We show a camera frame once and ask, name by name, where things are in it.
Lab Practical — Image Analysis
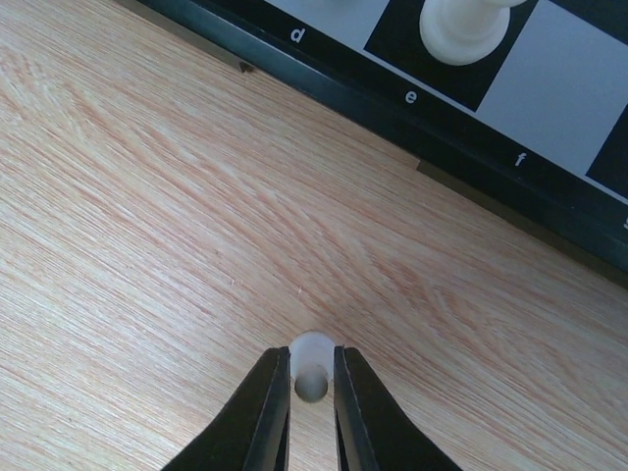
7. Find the white chess queen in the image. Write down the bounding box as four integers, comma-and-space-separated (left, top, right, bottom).
288, 331, 336, 403

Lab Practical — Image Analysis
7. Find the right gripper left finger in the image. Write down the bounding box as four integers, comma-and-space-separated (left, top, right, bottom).
164, 346, 290, 471

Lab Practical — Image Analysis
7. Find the black white chess board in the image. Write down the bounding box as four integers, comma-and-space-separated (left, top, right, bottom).
129, 1, 627, 270

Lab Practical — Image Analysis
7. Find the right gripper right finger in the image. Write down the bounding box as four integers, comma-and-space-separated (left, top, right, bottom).
334, 346, 460, 471

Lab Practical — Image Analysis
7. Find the white chess king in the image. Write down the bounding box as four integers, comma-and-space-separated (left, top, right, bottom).
419, 0, 525, 66

